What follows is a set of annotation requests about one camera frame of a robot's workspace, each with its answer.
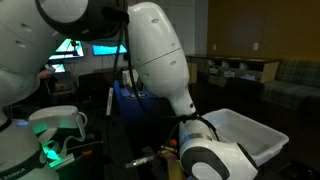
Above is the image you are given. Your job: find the white translucent box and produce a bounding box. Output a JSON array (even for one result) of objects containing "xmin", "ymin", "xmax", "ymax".
[{"xmin": 121, "ymin": 68, "xmax": 140, "ymax": 88}]

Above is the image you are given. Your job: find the white cable label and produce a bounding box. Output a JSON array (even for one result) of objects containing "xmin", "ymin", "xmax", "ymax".
[{"xmin": 105, "ymin": 87, "xmax": 114, "ymax": 117}]

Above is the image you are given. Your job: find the blue bin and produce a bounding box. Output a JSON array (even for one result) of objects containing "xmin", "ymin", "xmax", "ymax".
[{"xmin": 112, "ymin": 79, "xmax": 174, "ymax": 134}]

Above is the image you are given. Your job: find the yellow wrist camera mount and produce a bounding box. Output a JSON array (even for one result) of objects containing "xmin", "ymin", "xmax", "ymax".
[{"xmin": 165, "ymin": 152, "xmax": 185, "ymax": 180}]

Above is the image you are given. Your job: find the wall monitor with cyan picture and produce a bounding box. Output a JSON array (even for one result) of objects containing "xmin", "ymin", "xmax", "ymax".
[{"xmin": 49, "ymin": 38, "xmax": 85, "ymax": 61}]

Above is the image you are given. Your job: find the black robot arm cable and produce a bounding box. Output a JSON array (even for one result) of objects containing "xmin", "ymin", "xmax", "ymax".
[{"xmin": 104, "ymin": 13, "xmax": 221, "ymax": 141}]

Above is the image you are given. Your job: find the black office chair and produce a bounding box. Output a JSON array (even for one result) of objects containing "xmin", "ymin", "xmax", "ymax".
[{"xmin": 77, "ymin": 71, "xmax": 112, "ymax": 108}]

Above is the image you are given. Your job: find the white plastic bin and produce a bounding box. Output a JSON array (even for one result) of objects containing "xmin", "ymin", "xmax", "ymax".
[{"xmin": 201, "ymin": 107, "xmax": 290, "ymax": 168}]

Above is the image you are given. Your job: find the red handled screwdriver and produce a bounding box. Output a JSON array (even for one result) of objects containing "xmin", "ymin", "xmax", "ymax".
[{"xmin": 49, "ymin": 149, "xmax": 95, "ymax": 169}]

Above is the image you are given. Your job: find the person in dark clothes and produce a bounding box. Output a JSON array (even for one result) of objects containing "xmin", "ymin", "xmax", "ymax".
[{"xmin": 37, "ymin": 64, "xmax": 68, "ymax": 94}]

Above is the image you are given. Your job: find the green plaid couch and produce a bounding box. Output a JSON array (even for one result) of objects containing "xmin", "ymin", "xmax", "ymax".
[{"xmin": 261, "ymin": 59, "xmax": 320, "ymax": 111}]

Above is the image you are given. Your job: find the black camera on tripod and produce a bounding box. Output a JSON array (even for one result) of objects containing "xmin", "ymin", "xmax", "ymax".
[{"xmin": 69, "ymin": 39, "xmax": 81, "ymax": 56}]

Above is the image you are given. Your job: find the wooden shelf cabinet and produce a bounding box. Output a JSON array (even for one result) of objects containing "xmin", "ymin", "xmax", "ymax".
[{"xmin": 185, "ymin": 54, "xmax": 282, "ymax": 88}]

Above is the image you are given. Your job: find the small lit screen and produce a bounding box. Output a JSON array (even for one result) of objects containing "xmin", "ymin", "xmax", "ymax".
[{"xmin": 52, "ymin": 63, "xmax": 67, "ymax": 74}]

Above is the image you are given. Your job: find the silver cable connector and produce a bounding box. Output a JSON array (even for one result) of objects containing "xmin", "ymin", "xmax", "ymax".
[{"xmin": 124, "ymin": 155, "xmax": 157, "ymax": 170}]

